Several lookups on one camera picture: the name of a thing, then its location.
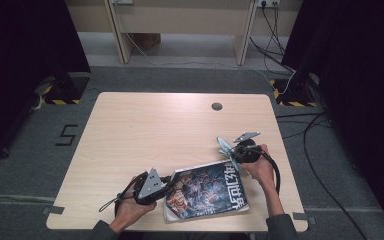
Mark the light blue cloth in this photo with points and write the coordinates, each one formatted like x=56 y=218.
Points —
x=225 y=146

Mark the round grey table grommet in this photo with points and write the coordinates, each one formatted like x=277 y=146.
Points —
x=217 y=106

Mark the person's right hand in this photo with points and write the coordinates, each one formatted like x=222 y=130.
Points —
x=263 y=170

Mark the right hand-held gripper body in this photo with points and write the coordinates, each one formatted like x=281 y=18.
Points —
x=248 y=151

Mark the blue illustrated magazine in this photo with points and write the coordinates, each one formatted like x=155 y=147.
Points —
x=210 y=193

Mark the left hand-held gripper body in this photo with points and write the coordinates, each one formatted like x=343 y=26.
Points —
x=150 y=186

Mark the white wall socket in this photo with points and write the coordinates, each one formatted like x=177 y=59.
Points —
x=122 y=1
x=268 y=2

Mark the grey tape piece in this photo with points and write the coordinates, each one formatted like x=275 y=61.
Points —
x=303 y=217
x=53 y=210

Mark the black curtain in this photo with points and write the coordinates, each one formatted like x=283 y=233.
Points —
x=20 y=50
x=360 y=66

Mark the black stand base hazard tape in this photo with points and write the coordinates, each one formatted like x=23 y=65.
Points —
x=295 y=91
x=65 y=91

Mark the person's left hand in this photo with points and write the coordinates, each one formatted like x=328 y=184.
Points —
x=130 y=213

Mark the brown cardboard box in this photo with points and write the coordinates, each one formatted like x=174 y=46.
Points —
x=148 y=40

